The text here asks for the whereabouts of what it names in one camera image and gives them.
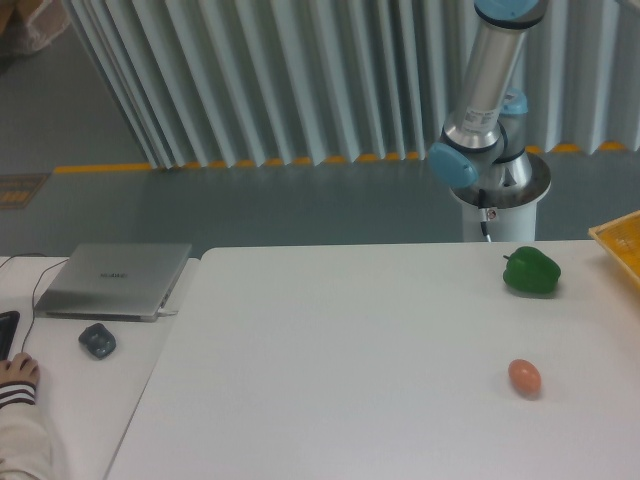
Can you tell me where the yellow plastic basket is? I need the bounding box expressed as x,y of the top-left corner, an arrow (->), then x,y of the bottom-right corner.
588,211 -> 639,287

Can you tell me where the green bell pepper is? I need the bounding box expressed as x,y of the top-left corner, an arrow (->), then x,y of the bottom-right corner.
502,246 -> 561,295

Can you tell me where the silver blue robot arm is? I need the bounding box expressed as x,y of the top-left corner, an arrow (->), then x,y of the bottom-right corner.
427,1 -> 548,188

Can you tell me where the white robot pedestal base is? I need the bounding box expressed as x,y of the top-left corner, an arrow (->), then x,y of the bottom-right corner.
451,152 -> 551,242

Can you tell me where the black white robot base cable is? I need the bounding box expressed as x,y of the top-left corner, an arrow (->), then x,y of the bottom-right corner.
477,188 -> 494,244

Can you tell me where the silver closed laptop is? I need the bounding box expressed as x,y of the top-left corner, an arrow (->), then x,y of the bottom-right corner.
34,243 -> 191,322

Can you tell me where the person's hand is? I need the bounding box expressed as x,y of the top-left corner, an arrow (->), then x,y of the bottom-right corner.
0,352 -> 40,386

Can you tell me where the brown egg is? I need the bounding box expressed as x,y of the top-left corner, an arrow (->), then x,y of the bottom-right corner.
508,359 -> 542,398

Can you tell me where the dark grey earbuds case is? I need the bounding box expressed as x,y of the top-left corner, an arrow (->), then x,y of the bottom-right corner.
78,323 -> 117,360

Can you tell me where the white striped sleeve forearm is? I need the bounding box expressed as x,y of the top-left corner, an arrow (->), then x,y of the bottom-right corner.
1,381 -> 57,479

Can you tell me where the white folding partition screen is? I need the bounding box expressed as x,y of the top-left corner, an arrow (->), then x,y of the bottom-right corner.
65,1 -> 639,168

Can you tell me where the black laptop cable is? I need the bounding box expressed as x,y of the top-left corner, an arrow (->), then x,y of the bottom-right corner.
0,252 -> 71,357

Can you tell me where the black keyboard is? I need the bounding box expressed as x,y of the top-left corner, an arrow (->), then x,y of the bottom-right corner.
0,311 -> 20,360

